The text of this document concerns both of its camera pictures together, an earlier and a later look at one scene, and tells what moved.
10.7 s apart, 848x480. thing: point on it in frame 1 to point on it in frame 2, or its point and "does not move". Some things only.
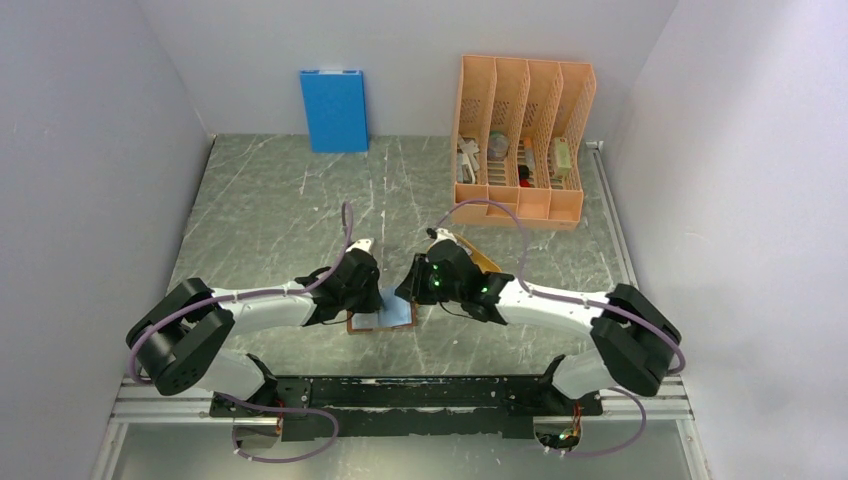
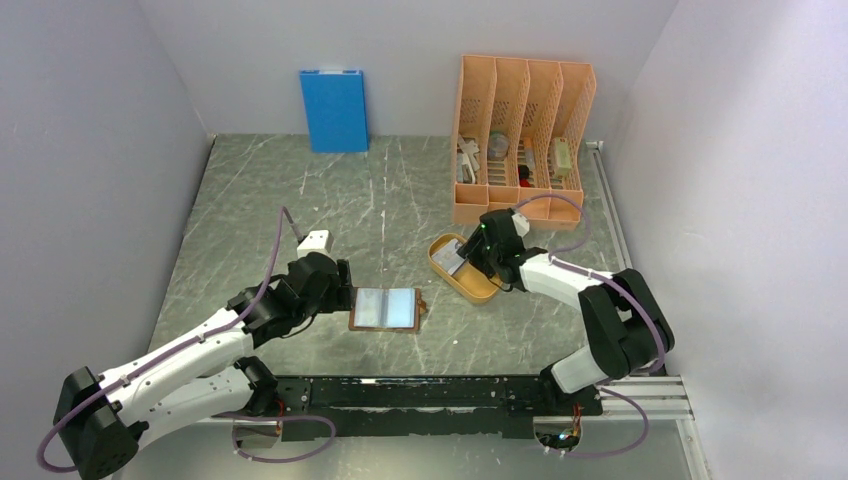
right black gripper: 412,288 to 466,248
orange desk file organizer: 517,144 does not move
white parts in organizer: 468,150 does not move
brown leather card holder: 396,313 does not move
